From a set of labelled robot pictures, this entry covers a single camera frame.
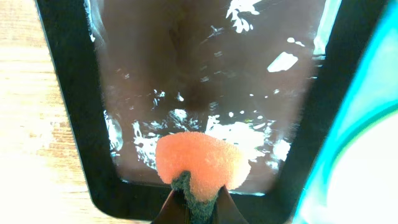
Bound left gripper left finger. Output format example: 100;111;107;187
151;190;188;224

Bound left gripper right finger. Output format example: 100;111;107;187
213;186;248;224

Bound orange and green sponge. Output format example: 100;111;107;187
155;132;251;223

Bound yellow plate bottom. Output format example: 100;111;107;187
326;106;397;224

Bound black rectangular tray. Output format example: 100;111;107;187
37;0;390;223

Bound teal plastic tray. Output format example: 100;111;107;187
293;1;397;223

